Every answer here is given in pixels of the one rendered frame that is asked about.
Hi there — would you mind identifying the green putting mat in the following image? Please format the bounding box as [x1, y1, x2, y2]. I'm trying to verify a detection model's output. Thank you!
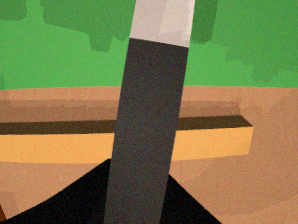
[0, 0, 298, 91]

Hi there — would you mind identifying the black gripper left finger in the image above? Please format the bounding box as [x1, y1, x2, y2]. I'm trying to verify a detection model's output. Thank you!
[0, 159, 112, 224]

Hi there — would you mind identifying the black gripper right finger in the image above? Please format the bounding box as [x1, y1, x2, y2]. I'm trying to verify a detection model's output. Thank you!
[160, 175, 222, 224]

